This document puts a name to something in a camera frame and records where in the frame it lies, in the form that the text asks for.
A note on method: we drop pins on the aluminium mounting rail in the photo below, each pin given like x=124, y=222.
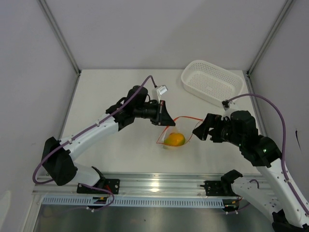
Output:
x=154, y=185

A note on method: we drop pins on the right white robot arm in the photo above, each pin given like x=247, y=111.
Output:
x=284, y=211

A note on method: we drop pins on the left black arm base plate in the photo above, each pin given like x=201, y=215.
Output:
x=111, y=185

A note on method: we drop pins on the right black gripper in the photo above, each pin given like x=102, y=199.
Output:
x=211, y=121

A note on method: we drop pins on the yellow green mango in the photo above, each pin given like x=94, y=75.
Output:
x=175, y=139

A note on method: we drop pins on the aluminium frame post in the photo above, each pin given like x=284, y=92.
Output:
x=51, y=20
x=279, y=20

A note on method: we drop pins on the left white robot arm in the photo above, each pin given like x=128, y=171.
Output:
x=59, y=155

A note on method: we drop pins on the white slotted cable duct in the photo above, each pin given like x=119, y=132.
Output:
x=134, y=201

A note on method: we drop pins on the right side aluminium rail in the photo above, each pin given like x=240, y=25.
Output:
x=256, y=104

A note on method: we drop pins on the clear orange zip top bag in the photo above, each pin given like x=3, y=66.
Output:
x=184, y=125

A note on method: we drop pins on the white perforated plastic basket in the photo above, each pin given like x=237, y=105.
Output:
x=210, y=82

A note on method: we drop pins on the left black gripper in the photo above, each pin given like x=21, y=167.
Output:
x=164, y=118

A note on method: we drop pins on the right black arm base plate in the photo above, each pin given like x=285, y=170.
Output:
x=218, y=188

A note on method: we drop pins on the left aluminium frame post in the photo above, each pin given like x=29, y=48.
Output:
x=51, y=20

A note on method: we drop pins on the right aluminium frame post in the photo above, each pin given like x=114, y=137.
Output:
x=279, y=20

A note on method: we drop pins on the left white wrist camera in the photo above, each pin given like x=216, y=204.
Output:
x=158, y=91

